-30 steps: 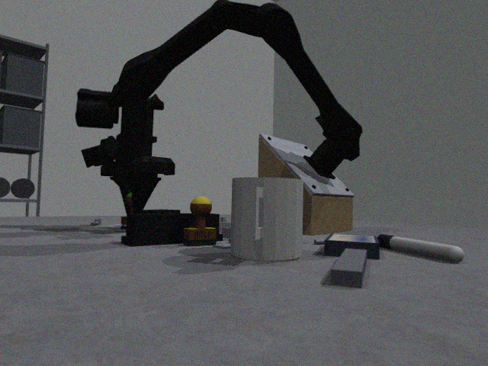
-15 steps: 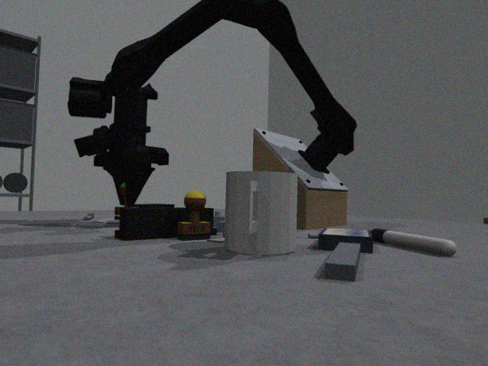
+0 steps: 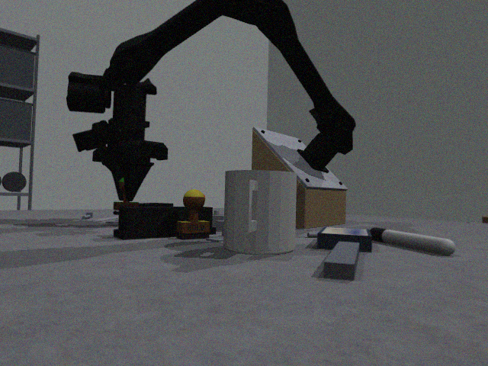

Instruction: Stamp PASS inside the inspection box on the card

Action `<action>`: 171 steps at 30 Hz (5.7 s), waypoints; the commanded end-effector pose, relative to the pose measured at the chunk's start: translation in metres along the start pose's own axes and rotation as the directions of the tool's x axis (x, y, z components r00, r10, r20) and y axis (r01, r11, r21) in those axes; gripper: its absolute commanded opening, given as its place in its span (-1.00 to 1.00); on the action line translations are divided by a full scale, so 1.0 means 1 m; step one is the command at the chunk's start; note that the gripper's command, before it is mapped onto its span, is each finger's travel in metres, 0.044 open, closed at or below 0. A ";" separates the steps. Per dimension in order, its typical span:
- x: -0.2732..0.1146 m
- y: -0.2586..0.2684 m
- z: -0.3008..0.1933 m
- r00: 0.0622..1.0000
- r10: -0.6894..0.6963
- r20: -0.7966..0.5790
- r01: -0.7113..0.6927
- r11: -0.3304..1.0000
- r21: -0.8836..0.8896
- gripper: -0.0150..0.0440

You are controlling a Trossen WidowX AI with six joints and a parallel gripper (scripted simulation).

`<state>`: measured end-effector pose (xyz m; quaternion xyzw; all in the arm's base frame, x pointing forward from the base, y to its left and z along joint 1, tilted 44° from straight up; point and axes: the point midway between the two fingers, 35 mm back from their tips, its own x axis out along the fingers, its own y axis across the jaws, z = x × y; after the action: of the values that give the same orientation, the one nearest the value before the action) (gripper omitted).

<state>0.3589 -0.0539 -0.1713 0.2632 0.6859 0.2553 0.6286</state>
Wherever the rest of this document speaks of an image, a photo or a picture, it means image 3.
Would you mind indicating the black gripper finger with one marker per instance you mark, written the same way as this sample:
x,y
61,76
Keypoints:
x,y
134,173
117,173

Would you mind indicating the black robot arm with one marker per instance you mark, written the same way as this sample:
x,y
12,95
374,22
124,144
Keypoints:
x,y
135,58

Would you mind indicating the rubber stamp with yellow knob handle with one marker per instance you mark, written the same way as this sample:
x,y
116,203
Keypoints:
x,y
193,200

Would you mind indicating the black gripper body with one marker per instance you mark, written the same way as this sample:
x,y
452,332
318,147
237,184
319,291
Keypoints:
x,y
132,147

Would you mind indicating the grey mug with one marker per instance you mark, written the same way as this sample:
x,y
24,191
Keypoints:
x,y
260,211

